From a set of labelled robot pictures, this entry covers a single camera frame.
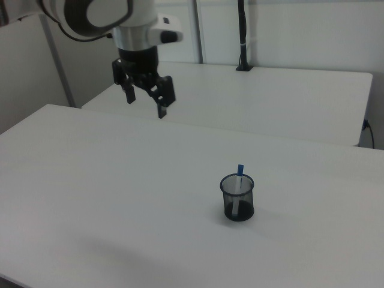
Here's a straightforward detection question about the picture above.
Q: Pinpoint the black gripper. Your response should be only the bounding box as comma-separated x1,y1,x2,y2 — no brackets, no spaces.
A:
112,46,176,119

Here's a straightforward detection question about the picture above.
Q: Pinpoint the blue and white marker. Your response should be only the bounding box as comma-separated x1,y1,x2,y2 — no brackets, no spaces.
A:
230,163,245,218

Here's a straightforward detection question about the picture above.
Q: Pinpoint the black mesh pen cup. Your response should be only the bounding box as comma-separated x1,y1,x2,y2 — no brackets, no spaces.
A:
219,173,256,222

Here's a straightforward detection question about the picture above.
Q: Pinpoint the grey metal partition post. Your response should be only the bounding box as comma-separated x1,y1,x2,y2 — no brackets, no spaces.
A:
191,0,208,64

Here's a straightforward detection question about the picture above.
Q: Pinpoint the grey partition end post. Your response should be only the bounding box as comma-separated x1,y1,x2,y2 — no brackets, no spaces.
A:
38,13,76,107

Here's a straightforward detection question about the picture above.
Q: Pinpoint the black camera stand pole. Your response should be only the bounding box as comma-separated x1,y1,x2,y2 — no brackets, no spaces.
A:
235,0,253,72

